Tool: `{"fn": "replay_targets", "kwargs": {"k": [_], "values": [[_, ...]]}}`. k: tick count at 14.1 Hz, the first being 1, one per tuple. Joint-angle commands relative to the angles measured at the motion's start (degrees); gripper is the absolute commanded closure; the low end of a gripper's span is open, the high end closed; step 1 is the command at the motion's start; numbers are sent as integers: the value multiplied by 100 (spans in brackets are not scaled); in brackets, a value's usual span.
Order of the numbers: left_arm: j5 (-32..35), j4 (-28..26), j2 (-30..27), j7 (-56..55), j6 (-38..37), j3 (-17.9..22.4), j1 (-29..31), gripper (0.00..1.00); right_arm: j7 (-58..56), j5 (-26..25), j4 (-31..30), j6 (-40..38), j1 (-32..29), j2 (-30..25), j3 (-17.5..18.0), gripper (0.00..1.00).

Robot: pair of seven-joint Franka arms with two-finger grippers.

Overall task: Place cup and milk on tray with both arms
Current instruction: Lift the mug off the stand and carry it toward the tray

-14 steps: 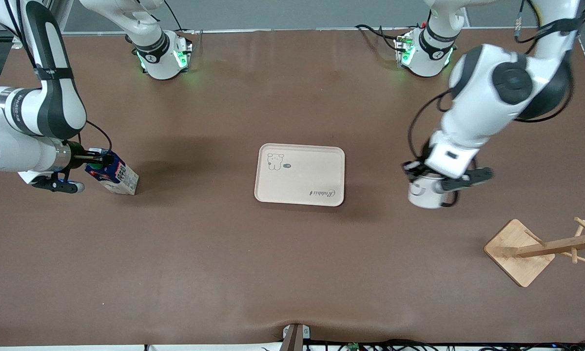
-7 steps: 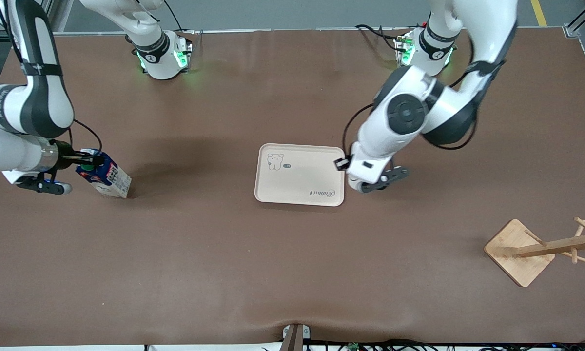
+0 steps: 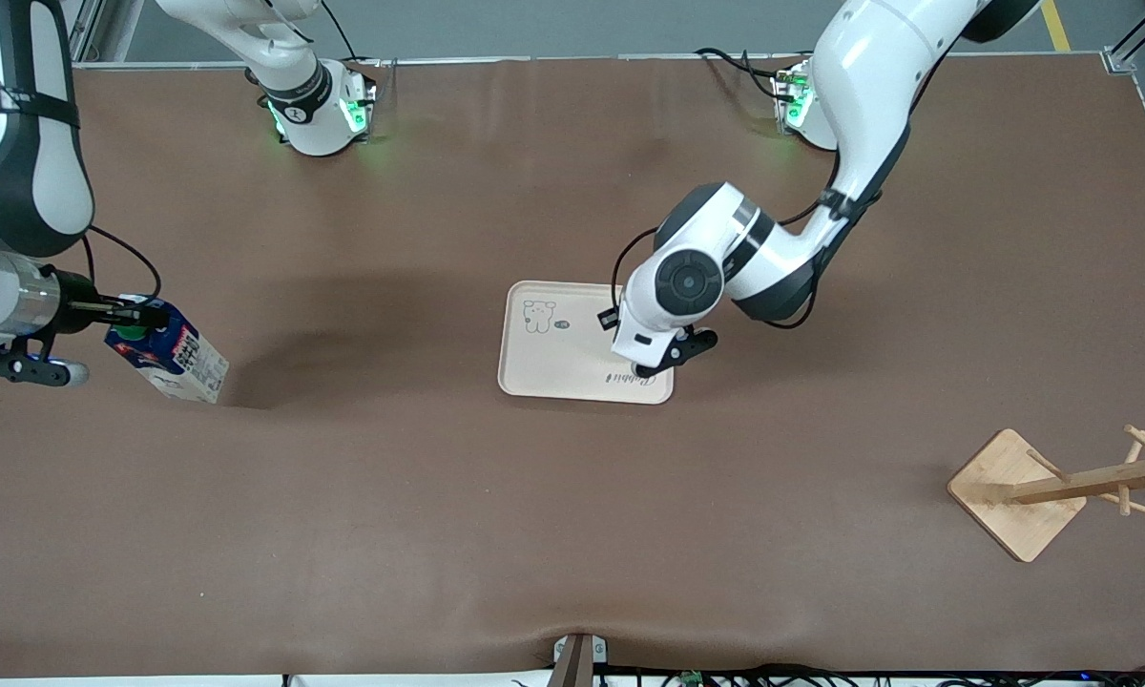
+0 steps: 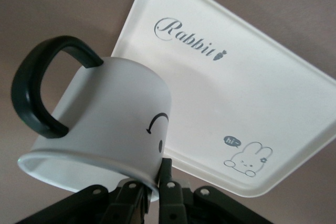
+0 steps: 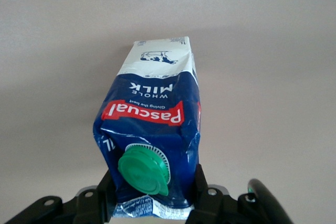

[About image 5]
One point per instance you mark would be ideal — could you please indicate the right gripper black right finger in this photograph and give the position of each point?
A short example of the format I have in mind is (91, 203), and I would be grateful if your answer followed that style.
(210, 208)

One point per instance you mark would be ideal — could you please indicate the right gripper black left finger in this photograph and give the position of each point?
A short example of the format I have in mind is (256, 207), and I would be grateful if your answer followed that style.
(97, 205)

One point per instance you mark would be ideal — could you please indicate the blue white milk carton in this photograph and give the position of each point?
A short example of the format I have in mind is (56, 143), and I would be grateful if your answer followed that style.
(147, 103)

